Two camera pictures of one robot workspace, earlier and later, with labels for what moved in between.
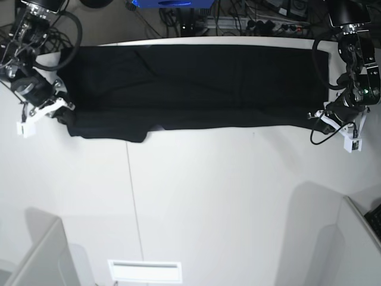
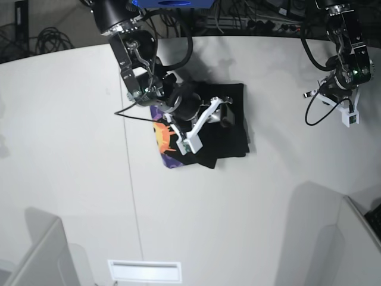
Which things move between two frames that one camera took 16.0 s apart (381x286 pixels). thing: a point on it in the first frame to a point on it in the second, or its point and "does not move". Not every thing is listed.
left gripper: x=37 y=92 to x=186 y=105
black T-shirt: x=126 y=93 to x=224 y=136
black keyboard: x=374 y=217 does not move
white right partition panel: x=358 y=254 does not move
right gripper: x=344 y=111 to x=330 y=89
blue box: x=174 y=4 does not move
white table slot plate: x=145 y=271 does not move
